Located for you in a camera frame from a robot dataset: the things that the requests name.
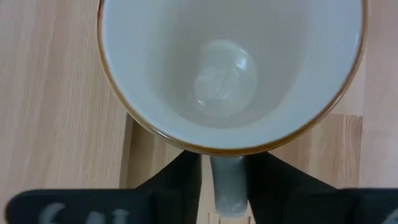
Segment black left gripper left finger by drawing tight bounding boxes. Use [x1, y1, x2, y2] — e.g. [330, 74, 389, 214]
[5, 150, 203, 224]

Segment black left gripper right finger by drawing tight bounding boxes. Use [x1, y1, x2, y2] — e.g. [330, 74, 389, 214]
[246, 151, 398, 224]

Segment white mug with brown rim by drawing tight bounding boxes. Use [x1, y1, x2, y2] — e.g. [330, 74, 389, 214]
[96, 0, 369, 218]

